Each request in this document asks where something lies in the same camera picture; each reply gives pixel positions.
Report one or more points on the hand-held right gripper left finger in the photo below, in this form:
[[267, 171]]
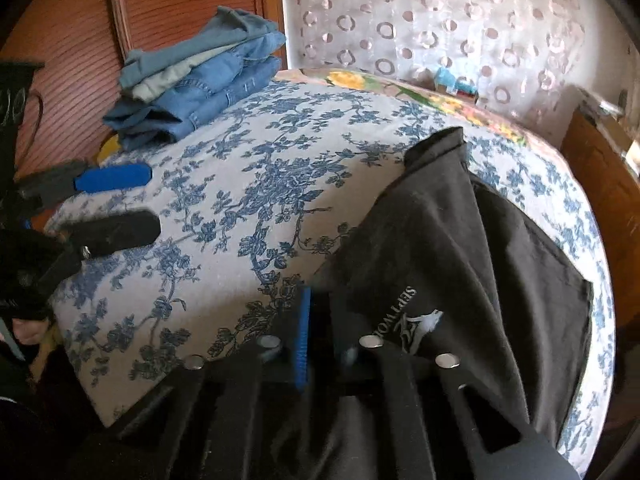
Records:
[[303, 340]]

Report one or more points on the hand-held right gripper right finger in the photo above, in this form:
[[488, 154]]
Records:
[[395, 375]]

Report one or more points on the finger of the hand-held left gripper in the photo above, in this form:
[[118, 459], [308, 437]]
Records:
[[117, 234], [112, 178]]

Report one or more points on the black pants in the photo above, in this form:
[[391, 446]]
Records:
[[450, 260]]

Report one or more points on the pale green folded pants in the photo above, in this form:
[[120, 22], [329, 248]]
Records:
[[170, 78]]

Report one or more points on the grey-blue folded pants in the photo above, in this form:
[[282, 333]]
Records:
[[235, 25]]

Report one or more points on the person's left hand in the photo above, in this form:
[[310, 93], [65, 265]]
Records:
[[30, 333]]

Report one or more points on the blue floral bed sheet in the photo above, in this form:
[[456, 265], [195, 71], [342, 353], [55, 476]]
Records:
[[225, 210]]

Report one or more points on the wooden headboard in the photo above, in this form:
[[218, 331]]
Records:
[[175, 0]]

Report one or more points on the wooden desk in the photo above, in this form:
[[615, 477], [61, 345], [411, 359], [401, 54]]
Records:
[[600, 175]]

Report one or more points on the colourful cardboard box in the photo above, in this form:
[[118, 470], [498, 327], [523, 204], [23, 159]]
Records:
[[466, 91]]

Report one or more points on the circle pattern curtain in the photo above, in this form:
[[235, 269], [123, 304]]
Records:
[[425, 20]]

